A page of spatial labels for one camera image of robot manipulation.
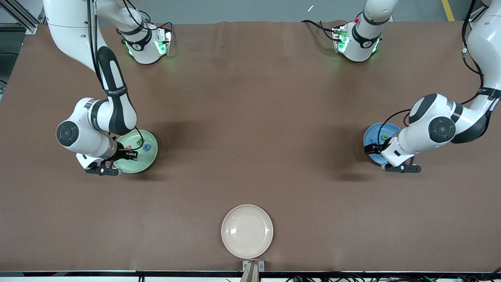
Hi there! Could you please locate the beige plate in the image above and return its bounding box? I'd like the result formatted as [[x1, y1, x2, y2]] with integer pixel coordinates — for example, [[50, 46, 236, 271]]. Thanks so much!
[[221, 204, 274, 259]]

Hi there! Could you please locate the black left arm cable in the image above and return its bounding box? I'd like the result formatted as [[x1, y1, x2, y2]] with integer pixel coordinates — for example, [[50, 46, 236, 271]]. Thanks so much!
[[377, 0, 486, 146]]

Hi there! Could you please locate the blue plate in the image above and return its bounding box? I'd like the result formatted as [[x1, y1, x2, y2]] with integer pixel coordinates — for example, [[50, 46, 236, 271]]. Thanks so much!
[[363, 123, 402, 165]]

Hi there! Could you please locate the black base cable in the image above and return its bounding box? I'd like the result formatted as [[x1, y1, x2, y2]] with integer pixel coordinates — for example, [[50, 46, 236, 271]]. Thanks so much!
[[300, 19, 338, 43], [117, 0, 175, 44]]

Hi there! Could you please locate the black left base cable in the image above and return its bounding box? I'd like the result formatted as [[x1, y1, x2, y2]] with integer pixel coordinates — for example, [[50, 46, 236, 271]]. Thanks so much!
[[300, 19, 338, 43]]

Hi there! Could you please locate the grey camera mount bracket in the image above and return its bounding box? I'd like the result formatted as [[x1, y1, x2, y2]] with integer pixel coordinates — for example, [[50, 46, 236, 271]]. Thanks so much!
[[242, 260, 265, 282]]

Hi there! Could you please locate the light green plate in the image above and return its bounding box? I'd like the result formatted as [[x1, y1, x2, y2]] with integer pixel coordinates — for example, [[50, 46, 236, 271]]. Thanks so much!
[[114, 130, 159, 174]]

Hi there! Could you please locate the black table edge trim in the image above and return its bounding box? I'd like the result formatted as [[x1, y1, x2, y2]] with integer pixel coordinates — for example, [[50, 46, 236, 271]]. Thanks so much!
[[0, 269, 501, 277]]

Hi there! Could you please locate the black right base cable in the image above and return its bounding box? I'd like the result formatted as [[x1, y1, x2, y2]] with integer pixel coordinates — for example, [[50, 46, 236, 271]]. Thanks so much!
[[117, 0, 175, 44]]

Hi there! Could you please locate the yellow floor tape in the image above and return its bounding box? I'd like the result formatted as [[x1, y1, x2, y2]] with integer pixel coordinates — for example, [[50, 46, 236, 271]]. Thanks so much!
[[442, 0, 456, 22]]

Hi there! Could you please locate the aluminium frame profile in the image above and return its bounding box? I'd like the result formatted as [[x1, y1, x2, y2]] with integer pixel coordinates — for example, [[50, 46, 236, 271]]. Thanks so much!
[[0, 0, 47, 35]]

